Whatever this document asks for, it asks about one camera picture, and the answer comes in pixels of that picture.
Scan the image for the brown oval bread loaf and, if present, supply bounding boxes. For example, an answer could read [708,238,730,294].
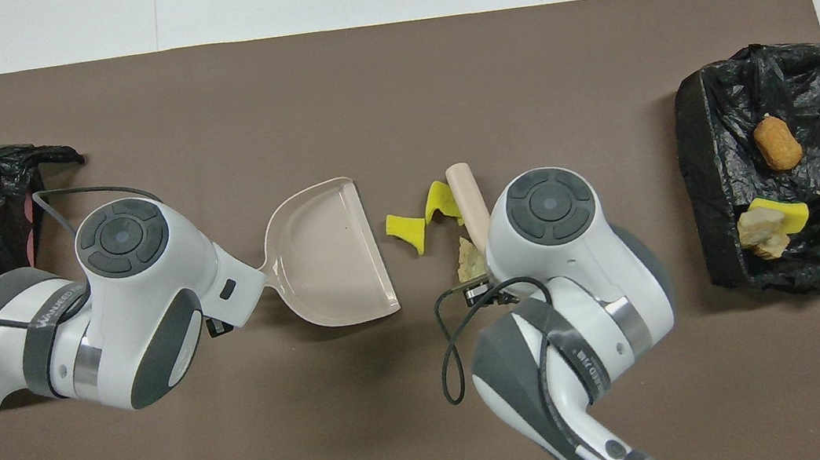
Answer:
[751,112,806,175]

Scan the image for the pale tan foam chunk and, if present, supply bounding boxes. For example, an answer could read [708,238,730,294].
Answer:
[735,204,793,265]
[453,233,492,283]

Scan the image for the beige brush with black bristles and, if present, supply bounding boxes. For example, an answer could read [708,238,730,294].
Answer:
[445,160,496,256]

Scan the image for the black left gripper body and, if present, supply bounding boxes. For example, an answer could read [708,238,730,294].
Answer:
[205,312,236,339]

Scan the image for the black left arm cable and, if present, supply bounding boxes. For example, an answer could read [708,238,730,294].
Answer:
[0,174,196,460]

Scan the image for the arched yellow sponge piece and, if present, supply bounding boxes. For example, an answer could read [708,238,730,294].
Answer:
[420,179,461,228]

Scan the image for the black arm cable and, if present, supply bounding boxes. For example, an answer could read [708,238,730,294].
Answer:
[0,174,196,460]
[430,272,567,408]

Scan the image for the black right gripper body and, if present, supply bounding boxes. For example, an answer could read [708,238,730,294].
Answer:
[462,273,519,309]

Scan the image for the small yellow sponge wedge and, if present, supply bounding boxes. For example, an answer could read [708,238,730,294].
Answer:
[384,210,431,260]

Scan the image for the brown paper table mat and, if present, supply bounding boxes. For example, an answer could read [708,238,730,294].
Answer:
[0,0,820,460]

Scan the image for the beige plastic dustpan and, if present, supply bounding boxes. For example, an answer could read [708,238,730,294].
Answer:
[240,171,404,338]

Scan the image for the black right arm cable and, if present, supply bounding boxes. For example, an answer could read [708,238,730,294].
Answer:
[430,272,567,408]

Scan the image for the blocky yellow sponge piece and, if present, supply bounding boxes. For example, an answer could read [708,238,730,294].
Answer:
[747,192,813,240]

